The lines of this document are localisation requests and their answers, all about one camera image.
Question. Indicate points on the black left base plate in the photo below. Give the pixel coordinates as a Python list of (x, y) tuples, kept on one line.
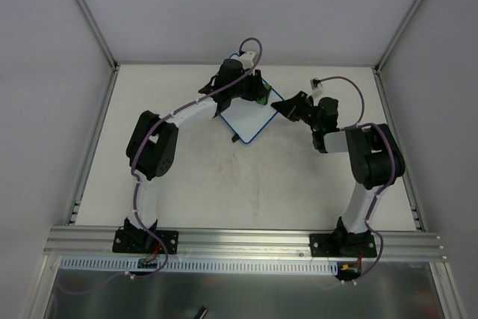
[(142, 243)]

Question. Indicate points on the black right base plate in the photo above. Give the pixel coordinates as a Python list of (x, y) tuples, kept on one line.
[(351, 245)]

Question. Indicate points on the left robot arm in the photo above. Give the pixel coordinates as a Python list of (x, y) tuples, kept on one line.
[(152, 146)]

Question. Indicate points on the green bone-shaped eraser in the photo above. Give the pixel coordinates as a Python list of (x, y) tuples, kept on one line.
[(263, 94)]

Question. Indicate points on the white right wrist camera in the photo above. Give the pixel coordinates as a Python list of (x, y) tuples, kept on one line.
[(316, 88)]

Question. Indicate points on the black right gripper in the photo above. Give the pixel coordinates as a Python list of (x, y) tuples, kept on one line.
[(301, 107)]

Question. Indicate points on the blue-framed whiteboard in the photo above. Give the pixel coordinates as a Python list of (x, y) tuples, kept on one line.
[(248, 119)]

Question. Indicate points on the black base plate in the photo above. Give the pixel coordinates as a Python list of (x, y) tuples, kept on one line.
[(351, 245), (142, 243)]

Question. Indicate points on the white slotted cable duct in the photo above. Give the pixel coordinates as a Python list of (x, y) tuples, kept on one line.
[(200, 265)]

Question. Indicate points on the aluminium mounting rail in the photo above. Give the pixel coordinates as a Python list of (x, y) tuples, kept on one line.
[(242, 244)]

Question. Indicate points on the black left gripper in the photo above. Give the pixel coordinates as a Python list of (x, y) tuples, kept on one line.
[(253, 87)]

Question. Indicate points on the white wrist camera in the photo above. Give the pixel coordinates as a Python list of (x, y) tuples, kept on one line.
[(247, 59), (316, 88)]

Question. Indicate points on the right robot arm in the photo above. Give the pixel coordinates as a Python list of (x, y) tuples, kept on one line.
[(375, 159)]

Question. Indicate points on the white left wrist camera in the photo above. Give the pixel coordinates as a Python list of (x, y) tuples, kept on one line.
[(247, 59)]

